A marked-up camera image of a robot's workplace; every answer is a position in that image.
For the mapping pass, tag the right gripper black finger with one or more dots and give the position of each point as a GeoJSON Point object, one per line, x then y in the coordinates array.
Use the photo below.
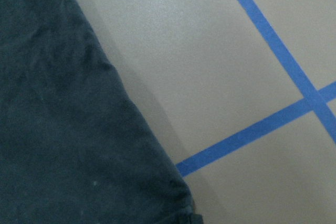
{"type": "Point", "coordinates": [196, 219]}

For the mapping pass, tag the black graphic t-shirt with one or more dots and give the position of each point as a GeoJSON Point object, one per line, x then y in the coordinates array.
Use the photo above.
{"type": "Point", "coordinates": [74, 147]}

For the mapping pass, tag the brown paper table cover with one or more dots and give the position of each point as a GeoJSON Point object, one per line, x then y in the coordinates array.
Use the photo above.
{"type": "Point", "coordinates": [200, 71]}

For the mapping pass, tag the blue tape line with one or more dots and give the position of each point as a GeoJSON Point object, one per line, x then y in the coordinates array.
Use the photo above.
{"type": "Point", "coordinates": [317, 99]}

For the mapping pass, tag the blue tape line crosswise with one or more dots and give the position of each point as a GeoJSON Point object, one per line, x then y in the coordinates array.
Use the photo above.
{"type": "Point", "coordinates": [244, 137]}

